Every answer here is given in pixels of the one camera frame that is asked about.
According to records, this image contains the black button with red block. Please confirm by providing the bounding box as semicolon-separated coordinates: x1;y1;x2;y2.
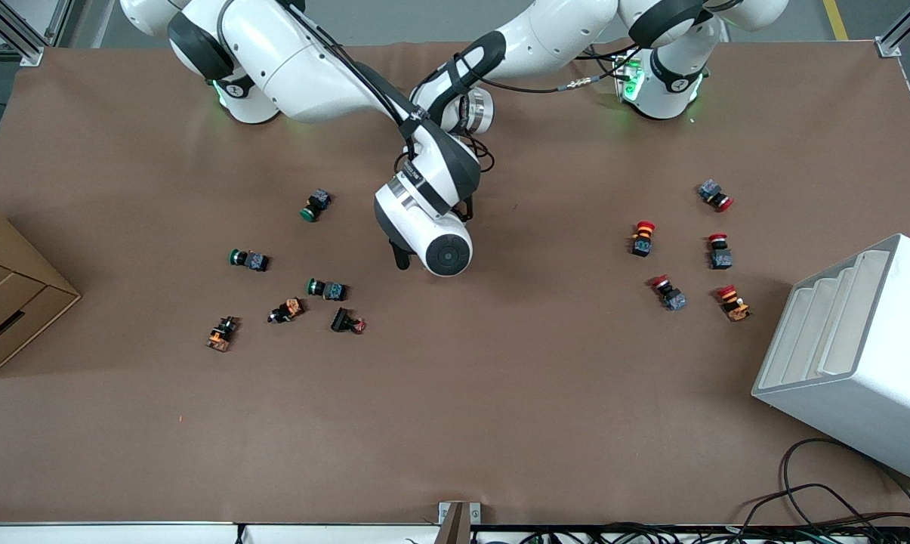
330;306;367;335

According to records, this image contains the black button with orange block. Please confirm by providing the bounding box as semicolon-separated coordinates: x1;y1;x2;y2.
267;297;305;324
205;316;241;353

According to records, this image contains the brown paper table cover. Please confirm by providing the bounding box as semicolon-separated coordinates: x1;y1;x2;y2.
0;38;910;526

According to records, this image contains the red mushroom button orange block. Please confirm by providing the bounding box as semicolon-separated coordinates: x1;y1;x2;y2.
716;284;752;323

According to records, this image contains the brown cardboard box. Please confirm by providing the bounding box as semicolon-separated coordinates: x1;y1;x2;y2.
0;200;82;379

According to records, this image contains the white stepped rack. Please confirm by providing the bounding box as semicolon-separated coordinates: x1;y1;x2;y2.
751;233;910;487

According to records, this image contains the black cable along right arm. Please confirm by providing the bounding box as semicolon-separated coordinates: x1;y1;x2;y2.
273;0;495;224

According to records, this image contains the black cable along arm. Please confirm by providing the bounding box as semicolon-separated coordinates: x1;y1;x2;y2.
273;0;495;224
455;53;633;95

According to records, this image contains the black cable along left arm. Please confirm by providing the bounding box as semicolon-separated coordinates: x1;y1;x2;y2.
455;53;633;95

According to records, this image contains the grey metal bracket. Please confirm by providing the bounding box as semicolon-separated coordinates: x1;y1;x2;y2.
438;501;481;544

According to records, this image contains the black cable bundle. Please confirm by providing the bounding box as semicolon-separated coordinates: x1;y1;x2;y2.
474;484;910;544

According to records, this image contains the black looped cable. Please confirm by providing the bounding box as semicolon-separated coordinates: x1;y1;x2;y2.
781;438;910;530

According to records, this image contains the aluminium frame post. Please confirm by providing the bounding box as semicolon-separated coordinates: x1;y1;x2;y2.
874;0;910;57
0;0;74;67

